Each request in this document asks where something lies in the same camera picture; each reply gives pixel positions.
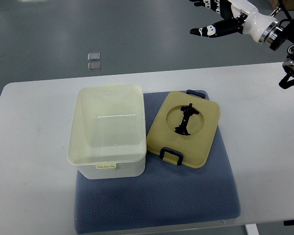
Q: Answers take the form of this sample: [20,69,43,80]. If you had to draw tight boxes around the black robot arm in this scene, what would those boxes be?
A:
[270,0,294,89]

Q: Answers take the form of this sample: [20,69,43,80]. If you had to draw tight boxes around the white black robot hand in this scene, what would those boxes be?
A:
[190,0,282,45]

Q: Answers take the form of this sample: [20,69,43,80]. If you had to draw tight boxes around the white table leg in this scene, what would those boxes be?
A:
[245,224,259,235]

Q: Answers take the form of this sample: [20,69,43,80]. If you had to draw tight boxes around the white storage box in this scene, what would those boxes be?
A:
[68,85,147,180]

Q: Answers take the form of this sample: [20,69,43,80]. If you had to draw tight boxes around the upper floor socket plate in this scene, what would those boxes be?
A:
[88,52,100,61]

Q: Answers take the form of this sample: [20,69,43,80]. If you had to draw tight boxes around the blue grey cushion mat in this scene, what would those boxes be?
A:
[73,90,242,234]

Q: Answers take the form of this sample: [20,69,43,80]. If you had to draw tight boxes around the cardboard box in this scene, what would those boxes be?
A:
[268,0,294,11]

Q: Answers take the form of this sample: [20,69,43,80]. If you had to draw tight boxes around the yellow box lid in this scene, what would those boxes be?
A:
[147,90,220,168]

